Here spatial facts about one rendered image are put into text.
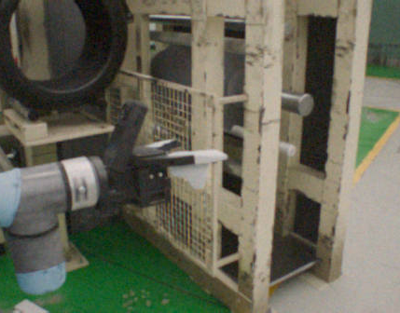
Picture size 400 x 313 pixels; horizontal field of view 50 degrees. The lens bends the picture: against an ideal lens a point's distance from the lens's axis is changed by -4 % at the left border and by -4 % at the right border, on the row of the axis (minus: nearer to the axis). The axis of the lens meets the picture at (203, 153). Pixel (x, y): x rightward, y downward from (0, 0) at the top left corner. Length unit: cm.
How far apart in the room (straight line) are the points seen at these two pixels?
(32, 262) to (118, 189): 17
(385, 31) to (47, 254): 999
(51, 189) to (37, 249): 9
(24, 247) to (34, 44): 151
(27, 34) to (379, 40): 903
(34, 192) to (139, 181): 16
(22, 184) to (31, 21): 150
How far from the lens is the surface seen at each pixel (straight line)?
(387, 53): 1043
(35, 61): 210
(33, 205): 64
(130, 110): 69
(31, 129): 175
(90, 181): 66
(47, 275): 70
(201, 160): 69
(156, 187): 71
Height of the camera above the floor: 130
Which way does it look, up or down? 19 degrees down
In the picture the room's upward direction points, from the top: straight up
